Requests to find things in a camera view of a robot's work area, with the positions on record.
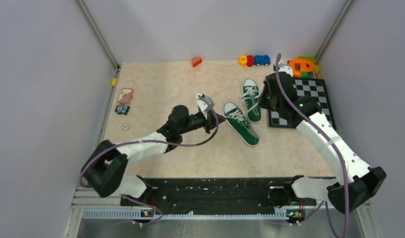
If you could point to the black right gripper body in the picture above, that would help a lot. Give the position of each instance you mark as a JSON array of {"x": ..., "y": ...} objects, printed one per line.
[{"x": 268, "y": 101}]

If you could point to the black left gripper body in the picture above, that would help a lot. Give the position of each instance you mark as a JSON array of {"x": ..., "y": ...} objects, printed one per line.
[{"x": 208, "y": 125}]

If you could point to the green canvas sneaker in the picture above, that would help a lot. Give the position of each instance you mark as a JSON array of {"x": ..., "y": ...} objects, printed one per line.
[
  {"x": 250, "y": 94},
  {"x": 236, "y": 119}
]

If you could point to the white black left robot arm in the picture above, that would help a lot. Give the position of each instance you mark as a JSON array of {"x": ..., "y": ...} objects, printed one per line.
[{"x": 105, "y": 170}]

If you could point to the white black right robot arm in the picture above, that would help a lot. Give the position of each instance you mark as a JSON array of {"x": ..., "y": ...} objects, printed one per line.
[{"x": 355, "y": 180}]

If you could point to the blue toy car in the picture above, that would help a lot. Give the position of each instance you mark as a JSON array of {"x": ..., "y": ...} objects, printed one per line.
[{"x": 262, "y": 60}]

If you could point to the red toy block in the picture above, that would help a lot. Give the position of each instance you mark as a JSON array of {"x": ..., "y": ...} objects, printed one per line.
[{"x": 250, "y": 61}]

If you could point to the black white chessboard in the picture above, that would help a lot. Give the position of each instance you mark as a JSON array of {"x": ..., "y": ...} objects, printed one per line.
[{"x": 316, "y": 88}]

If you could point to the yellow toy block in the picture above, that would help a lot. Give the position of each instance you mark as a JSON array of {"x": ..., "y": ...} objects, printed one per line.
[{"x": 243, "y": 60}]

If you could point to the orange toy brick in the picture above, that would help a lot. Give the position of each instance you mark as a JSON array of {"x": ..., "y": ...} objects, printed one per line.
[{"x": 195, "y": 61}]

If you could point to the small round white disc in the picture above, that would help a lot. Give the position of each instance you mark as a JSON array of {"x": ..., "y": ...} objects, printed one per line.
[{"x": 126, "y": 127}]

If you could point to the pink tangram puzzle box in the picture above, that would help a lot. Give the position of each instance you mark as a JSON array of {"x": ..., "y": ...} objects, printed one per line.
[{"x": 126, "y": 96}]

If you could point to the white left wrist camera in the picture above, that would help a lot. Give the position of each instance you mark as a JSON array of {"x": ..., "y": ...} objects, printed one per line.
[{"x": 205, "y": 104}]

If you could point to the orange green ring toy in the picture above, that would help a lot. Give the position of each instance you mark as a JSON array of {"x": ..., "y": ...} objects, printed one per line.
[{"x": 303, "y": 66}]

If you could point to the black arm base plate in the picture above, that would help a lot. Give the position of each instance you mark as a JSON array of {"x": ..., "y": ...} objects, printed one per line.
[{"x": 230, "y": 196}]

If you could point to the aluminium frame rail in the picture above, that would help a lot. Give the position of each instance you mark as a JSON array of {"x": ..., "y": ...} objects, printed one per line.
[{"x": 115, "y": 213}]

